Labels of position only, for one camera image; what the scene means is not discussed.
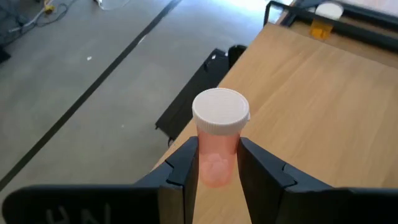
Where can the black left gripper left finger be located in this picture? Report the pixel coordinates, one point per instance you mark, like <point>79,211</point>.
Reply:
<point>93,205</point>

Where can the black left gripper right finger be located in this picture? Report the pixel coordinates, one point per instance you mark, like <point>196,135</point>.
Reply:
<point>311,205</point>

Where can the small red pill bottle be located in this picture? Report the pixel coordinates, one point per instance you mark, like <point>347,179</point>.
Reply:
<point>219,109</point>

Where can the orange cup back right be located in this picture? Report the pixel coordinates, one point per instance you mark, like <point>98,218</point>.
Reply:
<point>321,29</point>

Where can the black aluminium table frame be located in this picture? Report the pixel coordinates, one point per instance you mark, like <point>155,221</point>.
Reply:
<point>192,93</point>

